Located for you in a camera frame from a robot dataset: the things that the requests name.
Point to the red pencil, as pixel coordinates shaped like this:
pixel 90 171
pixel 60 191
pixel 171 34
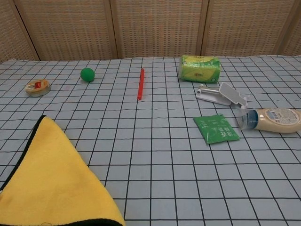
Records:
pixel 141 84

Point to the roll of tape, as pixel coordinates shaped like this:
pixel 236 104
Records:
pixel 37 88

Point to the green sachet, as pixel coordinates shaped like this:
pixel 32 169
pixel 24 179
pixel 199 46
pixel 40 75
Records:
pixel 216 129

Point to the woven wooden screen panel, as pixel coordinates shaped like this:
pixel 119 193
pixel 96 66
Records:
pixel 65 28
pixel 160 28
pixel 295 28
pixel 11 35
pixel 244 28

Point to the green tissue pack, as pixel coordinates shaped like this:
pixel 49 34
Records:
pixel 200 69

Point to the beige squeeze bottle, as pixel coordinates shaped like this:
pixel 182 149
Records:
pixel 275 120

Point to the dark grey yellow cloth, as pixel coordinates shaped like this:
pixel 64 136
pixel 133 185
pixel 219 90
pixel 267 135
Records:
pixel 51 179

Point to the green ball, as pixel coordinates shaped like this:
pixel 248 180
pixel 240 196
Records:
pixel 87 75

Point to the white checkered tablecloth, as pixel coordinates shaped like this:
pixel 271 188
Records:
pixel 152 164

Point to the white phone stand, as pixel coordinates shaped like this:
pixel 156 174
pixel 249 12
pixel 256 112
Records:
pixel 229 93

